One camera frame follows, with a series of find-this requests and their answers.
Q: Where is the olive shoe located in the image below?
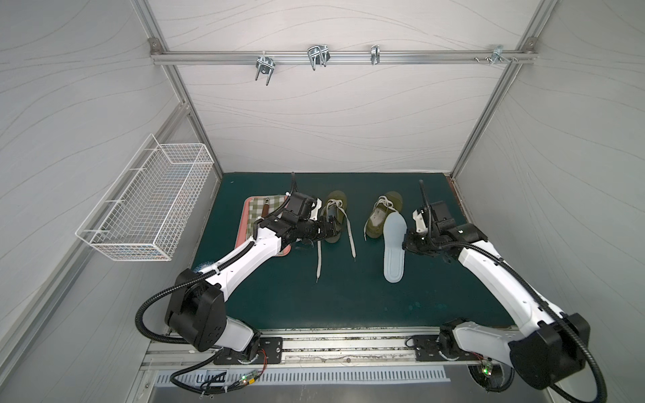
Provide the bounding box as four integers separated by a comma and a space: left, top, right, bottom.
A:
364, 191, 403, 238
318, 191, 357, 260

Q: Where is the light blue insole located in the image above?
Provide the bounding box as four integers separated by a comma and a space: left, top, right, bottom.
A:
383, 213, 406, 284

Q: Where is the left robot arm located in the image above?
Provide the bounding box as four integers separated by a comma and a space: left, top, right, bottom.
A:
166, 192, 344, 361

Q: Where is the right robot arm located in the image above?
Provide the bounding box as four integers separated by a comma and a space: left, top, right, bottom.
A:
403, 201, 591, 390

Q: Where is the green checkered cloth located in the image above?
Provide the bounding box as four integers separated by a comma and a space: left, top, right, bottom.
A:
245, 195, 286, 238

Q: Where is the pink tray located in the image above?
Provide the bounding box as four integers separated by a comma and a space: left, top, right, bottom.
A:
235, 195, 295, 258

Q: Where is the blue white patterned bowl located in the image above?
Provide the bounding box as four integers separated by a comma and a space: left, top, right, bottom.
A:
194, 262, 214, 273

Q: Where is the white vent strip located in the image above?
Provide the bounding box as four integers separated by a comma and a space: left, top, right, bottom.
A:
176, 365, 450, 387

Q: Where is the metal U-bolt clamp left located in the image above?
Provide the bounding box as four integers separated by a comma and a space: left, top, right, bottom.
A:
255, 55, 275, 86

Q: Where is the metal hook clamp middle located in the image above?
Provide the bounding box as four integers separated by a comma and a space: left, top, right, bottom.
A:
307, 45, 330, 71

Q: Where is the small metal clip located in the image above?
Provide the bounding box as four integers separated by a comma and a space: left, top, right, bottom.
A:
371, 45, 381, 65

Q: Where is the aluminium crossbar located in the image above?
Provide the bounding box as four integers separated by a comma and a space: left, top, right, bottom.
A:
150, 49, 539, 65

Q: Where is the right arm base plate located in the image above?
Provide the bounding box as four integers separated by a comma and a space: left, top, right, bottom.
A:
405, 332, 481, 362

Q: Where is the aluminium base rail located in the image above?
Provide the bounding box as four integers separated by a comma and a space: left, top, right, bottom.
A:
139, 327, 480, 370

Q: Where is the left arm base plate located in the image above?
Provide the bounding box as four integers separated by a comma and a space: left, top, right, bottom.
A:
213, 336, 284, 365

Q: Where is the white wire basket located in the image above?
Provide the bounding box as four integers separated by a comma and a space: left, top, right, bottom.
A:
76, 134, 214, 262

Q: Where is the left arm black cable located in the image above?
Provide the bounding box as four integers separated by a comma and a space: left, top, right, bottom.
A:
134, 241, 255, 346

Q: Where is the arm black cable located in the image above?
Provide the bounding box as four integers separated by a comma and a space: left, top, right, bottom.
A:
134, 241, 255, 346
417, 180, 608, 403

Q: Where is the metal bracket right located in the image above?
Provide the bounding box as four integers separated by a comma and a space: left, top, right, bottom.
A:
474, 45, 519, 65

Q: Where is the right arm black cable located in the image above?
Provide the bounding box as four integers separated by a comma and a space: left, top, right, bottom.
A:
417, 180, 608, 403

